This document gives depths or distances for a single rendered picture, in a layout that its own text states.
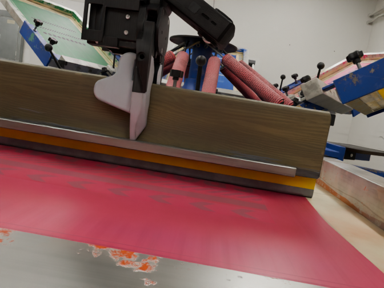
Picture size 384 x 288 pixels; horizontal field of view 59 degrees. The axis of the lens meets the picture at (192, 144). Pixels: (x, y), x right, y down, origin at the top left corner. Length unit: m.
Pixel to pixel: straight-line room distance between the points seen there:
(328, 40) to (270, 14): 0.86
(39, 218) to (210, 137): 0.21
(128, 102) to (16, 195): 0.15
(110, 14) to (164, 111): 0.12
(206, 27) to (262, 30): 4.58
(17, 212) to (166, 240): 0.09
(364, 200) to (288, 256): 0.18
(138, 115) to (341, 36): 4.89
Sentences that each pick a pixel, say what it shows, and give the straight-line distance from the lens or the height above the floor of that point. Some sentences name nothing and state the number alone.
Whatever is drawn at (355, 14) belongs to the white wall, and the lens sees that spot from 5.30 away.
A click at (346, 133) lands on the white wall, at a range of 5.14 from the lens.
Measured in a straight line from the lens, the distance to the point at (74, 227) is 0.22.
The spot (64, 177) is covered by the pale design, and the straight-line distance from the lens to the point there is 0.33.
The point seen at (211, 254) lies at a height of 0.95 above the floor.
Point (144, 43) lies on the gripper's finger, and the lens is 0.35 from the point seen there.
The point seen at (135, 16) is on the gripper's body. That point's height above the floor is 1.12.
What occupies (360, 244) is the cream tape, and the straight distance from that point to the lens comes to 0.29.
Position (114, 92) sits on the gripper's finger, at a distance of 0.37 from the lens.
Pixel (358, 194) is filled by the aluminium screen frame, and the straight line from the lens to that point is 0.41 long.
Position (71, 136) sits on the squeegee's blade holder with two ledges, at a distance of 0.39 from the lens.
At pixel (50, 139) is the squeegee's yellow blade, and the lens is 0.43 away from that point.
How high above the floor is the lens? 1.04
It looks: 6 degrees down
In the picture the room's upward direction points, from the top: 9 degrees clockwise
